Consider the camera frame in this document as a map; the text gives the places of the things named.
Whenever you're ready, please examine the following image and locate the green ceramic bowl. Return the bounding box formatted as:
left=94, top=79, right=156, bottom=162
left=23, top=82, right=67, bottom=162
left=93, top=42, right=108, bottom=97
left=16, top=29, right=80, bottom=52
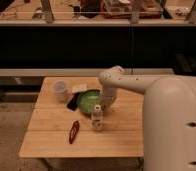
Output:
left=77, top=89, right=100, bottom=115

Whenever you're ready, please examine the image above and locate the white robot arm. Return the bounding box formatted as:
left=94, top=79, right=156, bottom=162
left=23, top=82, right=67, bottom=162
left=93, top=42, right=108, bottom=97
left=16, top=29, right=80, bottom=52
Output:
left=98, top=66, right=196, bottom=171

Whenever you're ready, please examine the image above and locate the small white bottle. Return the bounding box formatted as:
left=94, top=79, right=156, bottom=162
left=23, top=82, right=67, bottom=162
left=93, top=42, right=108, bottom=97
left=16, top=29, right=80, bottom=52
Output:
left=91, top=105, right=103, bottom=131

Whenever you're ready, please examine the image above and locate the white sponge block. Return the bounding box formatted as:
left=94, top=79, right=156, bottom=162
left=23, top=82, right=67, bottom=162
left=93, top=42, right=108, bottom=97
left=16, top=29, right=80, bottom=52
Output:
left=72, top=84, right=87, bottom=94

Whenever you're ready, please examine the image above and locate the black smartphone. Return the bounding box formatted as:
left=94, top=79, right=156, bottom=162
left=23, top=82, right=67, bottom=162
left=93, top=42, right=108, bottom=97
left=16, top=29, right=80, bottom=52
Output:
left=67, top=93, right=79, bottom=111

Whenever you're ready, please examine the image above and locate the translucent plastic cup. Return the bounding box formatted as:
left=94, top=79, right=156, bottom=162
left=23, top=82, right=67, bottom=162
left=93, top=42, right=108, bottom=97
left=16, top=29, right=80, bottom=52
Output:
left=52, top=80, right=68, bottom=102

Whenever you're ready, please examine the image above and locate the red chili pepper toy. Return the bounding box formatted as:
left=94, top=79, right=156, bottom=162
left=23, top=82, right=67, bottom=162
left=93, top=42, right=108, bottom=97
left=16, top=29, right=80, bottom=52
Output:
left=69, top=121, right=80, bottom=144

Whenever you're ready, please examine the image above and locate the wooden folding table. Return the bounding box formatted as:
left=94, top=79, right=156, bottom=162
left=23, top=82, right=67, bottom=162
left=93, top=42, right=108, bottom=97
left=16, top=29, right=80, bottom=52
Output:
left=19, top=77, right=143, bottom=159

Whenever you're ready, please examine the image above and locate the long wooden bench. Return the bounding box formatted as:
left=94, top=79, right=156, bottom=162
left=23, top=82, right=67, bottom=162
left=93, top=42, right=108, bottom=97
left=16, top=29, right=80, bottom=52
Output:
left=0, top=68, right=175, bottom=87

